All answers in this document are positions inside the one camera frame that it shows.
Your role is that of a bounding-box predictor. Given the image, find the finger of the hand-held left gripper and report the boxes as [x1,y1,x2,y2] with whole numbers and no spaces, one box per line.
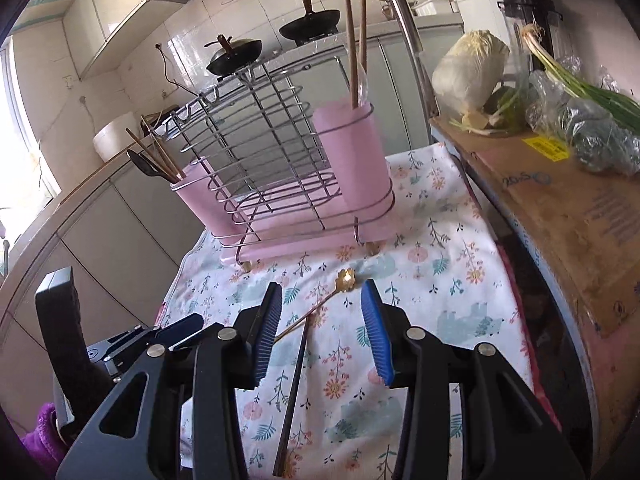
[154,312,206,353]

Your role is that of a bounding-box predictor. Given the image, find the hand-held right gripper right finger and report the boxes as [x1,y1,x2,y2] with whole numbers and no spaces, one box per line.
[361,279,586,480]

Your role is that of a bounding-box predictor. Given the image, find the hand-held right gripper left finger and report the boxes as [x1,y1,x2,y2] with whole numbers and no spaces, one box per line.
[55,281,283,480]

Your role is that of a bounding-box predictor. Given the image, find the dark brown chopstick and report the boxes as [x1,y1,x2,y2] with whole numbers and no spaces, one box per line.
[271,310,312,478]

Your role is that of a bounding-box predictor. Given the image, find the gold flower spoon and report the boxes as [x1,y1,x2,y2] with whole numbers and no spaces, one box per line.
[272,268,357,342]

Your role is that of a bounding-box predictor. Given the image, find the wire utensil rack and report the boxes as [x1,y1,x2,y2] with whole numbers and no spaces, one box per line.
[170,67,396,266]

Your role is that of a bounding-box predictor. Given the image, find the pink plastic cup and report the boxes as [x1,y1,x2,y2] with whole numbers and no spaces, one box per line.
[171,157,251,241]
[311,100,396,238]

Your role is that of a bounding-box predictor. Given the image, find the black spoon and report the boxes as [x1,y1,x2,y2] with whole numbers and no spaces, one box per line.
[126,149,173,181]

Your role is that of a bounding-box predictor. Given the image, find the clear plastic spoon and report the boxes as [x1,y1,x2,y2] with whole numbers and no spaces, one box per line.
[345,45,374,111]

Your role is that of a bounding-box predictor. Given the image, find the brown wooden chopstick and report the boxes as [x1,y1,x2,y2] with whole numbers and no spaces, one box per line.
[357,0,369,104]
[342,0,360,110]

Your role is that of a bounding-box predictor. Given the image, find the person's left forearm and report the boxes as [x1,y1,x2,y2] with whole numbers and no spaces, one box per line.
[20,402,68,478]

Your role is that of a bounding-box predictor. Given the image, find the pink drip tray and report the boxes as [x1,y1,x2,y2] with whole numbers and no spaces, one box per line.
[220,232,373,267]

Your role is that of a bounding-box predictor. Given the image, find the floral table cloth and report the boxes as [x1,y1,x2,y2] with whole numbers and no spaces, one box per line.
[152,140,546,480]

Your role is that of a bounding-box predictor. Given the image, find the white rice cooker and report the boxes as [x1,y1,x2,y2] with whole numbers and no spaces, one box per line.
[92,112,166,163]

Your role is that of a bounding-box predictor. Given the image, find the window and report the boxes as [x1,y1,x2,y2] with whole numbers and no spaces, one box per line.
[0,35,62,243]

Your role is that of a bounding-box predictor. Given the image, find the cardboard box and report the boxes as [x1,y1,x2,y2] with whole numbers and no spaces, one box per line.
[429,114,640,342]

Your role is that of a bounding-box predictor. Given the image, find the black wok with lid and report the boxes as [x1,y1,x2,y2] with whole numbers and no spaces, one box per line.
[206,34,264,77]

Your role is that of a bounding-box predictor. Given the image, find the napa cabbage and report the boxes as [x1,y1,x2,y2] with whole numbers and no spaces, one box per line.
[431,30,511,114]

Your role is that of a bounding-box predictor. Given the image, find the plastic bag of greens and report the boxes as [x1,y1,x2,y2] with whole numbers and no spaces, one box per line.
[525,70,640,177]

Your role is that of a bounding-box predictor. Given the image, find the green onions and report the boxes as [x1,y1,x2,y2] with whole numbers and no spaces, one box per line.
[520,24,640,132]

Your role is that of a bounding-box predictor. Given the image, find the black wall cable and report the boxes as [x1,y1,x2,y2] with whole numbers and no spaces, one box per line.
[154,42,192,97]

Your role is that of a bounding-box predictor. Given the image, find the upper wall cabinet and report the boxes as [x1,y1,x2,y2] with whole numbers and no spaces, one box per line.
[75,0,152,81]

